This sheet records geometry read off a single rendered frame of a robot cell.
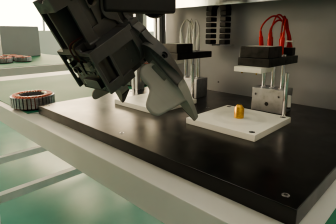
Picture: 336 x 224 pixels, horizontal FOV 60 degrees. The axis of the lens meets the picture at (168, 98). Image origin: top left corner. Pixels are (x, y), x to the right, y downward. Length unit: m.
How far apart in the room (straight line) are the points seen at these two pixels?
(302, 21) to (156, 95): 0.54
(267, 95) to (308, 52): 0.16
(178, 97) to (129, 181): 0.16
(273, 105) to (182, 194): 0.38
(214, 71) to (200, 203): 0.61
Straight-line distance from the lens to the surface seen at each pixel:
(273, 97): 0.69
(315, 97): 0.80
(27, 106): 0.83
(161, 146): 0.47
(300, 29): 0.80
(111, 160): 0.48
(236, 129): 0.53
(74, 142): 0.57
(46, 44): 5.47
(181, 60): 0.76
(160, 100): 0.34
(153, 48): 0.33
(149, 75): 0.34
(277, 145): 0.51
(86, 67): 0.32
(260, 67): 0.61
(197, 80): 0.81
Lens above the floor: 0.95
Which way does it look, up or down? 12 degrees down
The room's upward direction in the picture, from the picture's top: straight up
